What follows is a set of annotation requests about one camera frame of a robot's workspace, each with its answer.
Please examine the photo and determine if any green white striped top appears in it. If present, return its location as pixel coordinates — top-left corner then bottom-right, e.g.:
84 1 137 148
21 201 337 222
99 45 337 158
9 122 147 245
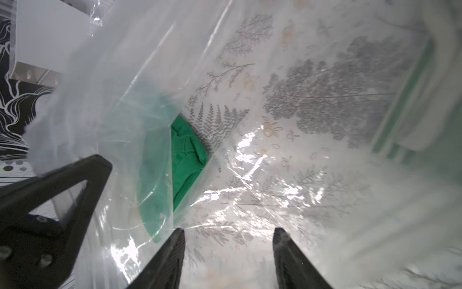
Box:
371 40 462 167

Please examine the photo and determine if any white three-drawer organizer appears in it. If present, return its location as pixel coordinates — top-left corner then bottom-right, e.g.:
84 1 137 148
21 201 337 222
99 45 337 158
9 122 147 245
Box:
8 0 93 87

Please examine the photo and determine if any green tank top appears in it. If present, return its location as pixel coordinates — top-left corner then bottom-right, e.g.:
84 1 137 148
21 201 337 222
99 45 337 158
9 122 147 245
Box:
134 93 208 243

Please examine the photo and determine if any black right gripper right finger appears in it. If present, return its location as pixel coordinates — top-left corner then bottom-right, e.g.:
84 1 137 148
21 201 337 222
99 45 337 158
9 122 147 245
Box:
273 228 332 289

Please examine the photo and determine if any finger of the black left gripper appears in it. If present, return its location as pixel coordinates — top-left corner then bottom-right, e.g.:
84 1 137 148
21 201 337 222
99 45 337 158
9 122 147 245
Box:
0 154 113 289

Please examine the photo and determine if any clear plastic vacuum bag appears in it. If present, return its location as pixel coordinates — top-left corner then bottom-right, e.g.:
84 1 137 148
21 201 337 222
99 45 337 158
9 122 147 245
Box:
25 1 462 289

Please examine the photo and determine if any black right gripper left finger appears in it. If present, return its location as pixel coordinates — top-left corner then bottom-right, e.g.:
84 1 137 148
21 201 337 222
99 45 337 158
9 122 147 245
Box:
127 228 185 289

